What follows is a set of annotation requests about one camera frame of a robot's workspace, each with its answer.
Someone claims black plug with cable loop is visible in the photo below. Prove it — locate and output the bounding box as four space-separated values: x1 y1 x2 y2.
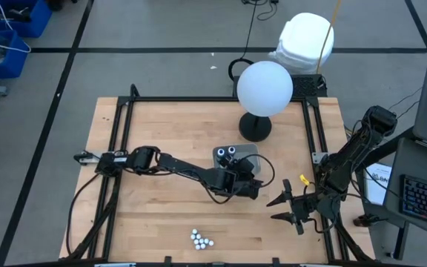
241 0 279 22

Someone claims black clamp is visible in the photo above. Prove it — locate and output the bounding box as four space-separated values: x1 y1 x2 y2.
353 214 381 228

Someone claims yellow hanging cable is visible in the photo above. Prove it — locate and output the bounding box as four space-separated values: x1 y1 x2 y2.
316 0 343 74

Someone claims white paper sheet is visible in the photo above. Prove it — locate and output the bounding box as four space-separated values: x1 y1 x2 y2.
364 162 393 206

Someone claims grey plastic bin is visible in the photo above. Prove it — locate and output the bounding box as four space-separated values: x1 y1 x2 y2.
212 143 262 176

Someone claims black aluminium table frame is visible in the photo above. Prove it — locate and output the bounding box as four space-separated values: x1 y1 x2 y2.
59 83 376 267

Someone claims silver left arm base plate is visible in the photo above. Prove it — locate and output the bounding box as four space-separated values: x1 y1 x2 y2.
73 150 102 166

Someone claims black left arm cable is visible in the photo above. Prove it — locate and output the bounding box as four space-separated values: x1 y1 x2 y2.
66 172 102 257

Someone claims thin black floor cable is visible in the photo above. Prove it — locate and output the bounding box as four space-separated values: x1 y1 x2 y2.
397 100 421 120
387 87 424 111

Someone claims black perforated computer box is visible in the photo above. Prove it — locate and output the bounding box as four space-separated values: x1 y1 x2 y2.
233 73 328 99

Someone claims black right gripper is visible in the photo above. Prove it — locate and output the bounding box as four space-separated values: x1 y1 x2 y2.
266 179 320 236

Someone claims white wrapped bulky object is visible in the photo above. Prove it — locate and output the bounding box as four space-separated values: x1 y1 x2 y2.
268 12 335 75

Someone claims blue storage bin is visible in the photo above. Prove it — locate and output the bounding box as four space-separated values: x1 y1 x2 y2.
0 30 30 81
0 0 53 39

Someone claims black desk leg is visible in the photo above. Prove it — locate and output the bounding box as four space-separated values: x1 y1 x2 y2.
391 221 411 260

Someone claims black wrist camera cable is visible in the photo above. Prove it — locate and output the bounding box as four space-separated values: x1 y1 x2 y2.
241 154 276 188

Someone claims grey side desk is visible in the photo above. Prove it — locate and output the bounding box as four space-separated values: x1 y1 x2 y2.
383 136 427 244

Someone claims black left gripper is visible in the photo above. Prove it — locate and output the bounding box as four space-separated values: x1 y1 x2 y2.
211 159 265 200

